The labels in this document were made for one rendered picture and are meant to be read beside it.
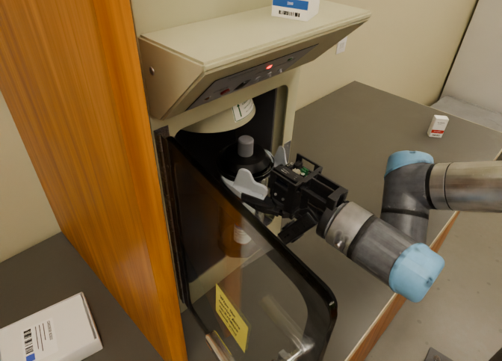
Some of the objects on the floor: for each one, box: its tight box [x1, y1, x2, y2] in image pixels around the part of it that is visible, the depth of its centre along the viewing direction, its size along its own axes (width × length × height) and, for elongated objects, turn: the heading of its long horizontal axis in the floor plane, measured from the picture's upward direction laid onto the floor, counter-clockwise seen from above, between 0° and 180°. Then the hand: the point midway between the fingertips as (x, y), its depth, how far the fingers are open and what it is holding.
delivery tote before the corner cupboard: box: [430, 96, 502, 132], centre depth 292 cm, size 61×44×33 cm
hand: (245, 170), depth 66 cm, fingers closed on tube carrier, 10 cm apart
